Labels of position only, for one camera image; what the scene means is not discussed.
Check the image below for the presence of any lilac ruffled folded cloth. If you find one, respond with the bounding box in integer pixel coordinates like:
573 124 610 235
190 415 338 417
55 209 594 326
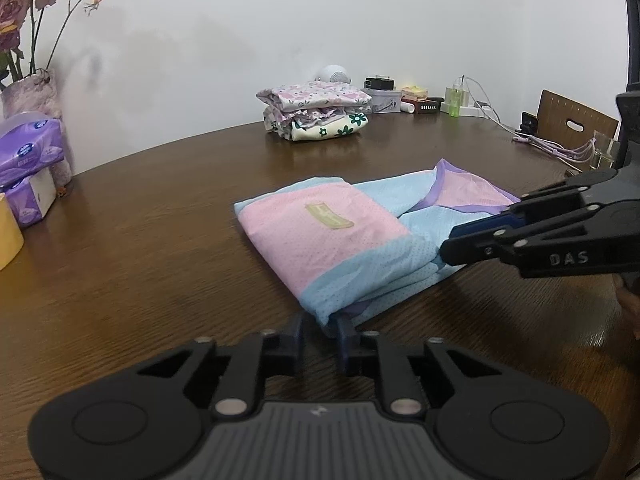
265 105 371 128

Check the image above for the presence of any yellow mug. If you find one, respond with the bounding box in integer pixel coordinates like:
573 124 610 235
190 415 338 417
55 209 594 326
0 192 25 271

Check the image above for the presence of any green bottle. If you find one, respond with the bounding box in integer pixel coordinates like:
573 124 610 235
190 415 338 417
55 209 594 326
446 74 468 118

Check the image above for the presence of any purple cable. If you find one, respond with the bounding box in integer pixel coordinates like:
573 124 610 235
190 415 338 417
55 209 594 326
512 132 598 163

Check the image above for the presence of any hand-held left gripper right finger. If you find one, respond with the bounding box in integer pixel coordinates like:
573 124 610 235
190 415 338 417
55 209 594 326
336 315 506 418

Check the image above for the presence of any white round speaker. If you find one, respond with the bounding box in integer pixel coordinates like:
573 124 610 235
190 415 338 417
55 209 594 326
314 65 353 86

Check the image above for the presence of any wooden chair backrest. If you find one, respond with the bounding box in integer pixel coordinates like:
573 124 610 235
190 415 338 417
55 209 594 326
535 90 621 161

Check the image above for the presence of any lilac textured vase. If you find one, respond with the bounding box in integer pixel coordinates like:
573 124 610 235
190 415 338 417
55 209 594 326
0 70 75 186

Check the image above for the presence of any lilac tin box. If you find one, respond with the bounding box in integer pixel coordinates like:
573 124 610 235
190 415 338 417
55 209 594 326
367 89 402 113

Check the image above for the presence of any pink floral folded cloth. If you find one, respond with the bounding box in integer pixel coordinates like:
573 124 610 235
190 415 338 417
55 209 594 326
256 81 373 113

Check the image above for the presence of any person's right hand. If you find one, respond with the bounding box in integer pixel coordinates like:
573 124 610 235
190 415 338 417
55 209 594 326
614 275 640 341

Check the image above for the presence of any purple tissue pack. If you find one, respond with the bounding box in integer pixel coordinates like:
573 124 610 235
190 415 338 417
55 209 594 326
0 112 66 187
2 167 57 228

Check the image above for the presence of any clear glass cup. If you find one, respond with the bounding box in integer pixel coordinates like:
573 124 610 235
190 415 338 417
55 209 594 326
590 130 621 171

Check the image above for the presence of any white cable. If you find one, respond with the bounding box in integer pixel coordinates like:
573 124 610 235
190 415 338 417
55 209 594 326
462 77 518 133

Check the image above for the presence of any pink blue mesh vest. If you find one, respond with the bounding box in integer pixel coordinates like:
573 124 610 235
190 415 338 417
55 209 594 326
234 159 523 328

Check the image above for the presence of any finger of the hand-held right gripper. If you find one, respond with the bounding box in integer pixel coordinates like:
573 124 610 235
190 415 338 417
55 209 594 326
440 204 602 267
451 167 620 239

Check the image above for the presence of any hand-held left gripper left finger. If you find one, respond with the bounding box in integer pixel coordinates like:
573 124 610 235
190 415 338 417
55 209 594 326
137 312 305 420

